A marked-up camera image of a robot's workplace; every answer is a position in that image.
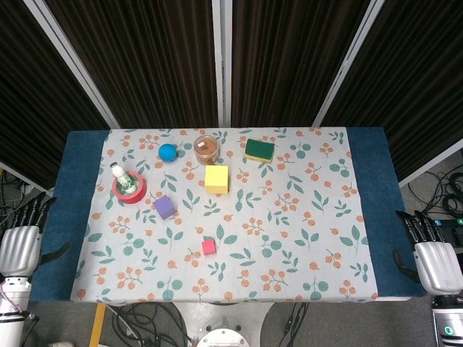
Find black power strip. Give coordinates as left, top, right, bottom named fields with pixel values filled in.
left=433, top=216, right=463, bottom=229

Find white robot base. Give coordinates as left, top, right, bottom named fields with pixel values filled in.
left=172, top=301, right=276, bottom=347

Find red tape roll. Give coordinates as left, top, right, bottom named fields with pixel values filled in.
left=111, top=171, right=148, bottom=205

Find yellow post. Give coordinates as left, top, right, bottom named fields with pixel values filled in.
left=88, top=302, right=108, bottom=347

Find large yellow cube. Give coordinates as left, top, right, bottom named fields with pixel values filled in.
left=204, top=165, right=230, bottom=195

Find small white drink bottle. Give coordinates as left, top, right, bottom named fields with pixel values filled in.
left=109, top=162, right=137, bottom=194

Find blue table cover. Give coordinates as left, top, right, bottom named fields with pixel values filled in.
left=29, top=127, right=428, bottom=303

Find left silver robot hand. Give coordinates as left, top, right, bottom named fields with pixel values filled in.
left=0, top=197, right=72, bottom=278

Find dark folding screen panel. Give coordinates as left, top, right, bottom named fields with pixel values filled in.
left=23, top=0, right=227, bottom=128
left=226, top=0, right=372, bottom=128
left=313, top=0, right=463, bottom=187
left=0, top=0, right=111, bottom=191

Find floral print tablecloth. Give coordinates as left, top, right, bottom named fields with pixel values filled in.
left=69, top=127, right=380, bottom=303

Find purple cube block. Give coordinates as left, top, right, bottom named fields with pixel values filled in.
left=152, top=194, right=177, bottom=220

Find black floor cable bundle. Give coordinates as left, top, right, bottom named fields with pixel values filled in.
left=110, top=301, right=195, bottom=347
left=0, top=169, right=51, bottom=227
left=408, top=158, right=463, bottom=221

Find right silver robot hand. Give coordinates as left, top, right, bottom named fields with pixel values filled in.
left=392, top=209, right=463, bottom=296

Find clear jar brown contents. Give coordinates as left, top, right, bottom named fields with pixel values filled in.
left=193, top=135, right=221, bottom=164

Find green yellow sponge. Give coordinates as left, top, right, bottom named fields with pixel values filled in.
left=244, top=138, right=276, bottom=163

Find blue ball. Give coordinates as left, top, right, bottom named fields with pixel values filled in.
left=158, top=143, right=179, bottom=163

